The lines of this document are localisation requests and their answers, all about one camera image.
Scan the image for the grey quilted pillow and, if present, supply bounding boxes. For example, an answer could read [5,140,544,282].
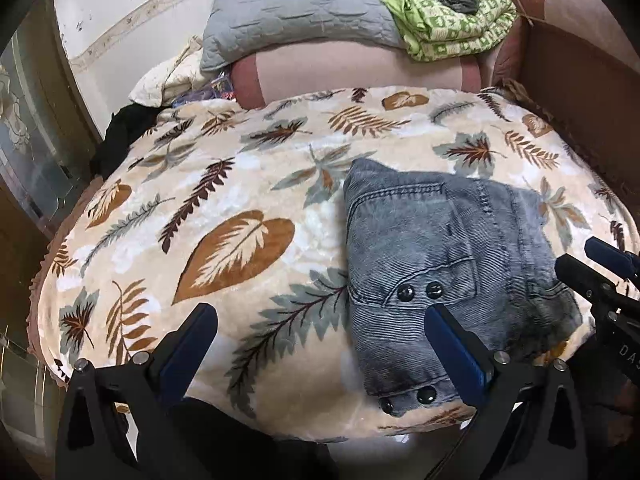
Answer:
[200,0,404,73]

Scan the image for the green patterned folded quilt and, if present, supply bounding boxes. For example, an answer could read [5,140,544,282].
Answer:
[380,0,518,63]

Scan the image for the cream leaf-print fleece blanket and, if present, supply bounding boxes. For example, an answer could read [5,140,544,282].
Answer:
[30,87,639,441]

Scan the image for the pink maroon sofa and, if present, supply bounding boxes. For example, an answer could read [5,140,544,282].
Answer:
[231,0,639,202]

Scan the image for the brown wooden door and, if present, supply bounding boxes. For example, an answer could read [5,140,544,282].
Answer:
[1,0,98,467]

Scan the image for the grey denim pants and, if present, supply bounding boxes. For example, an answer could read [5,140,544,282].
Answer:
[343,158,582,417]

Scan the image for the cream quilted cloth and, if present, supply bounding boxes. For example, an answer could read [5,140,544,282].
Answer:
[128,36,220,108]

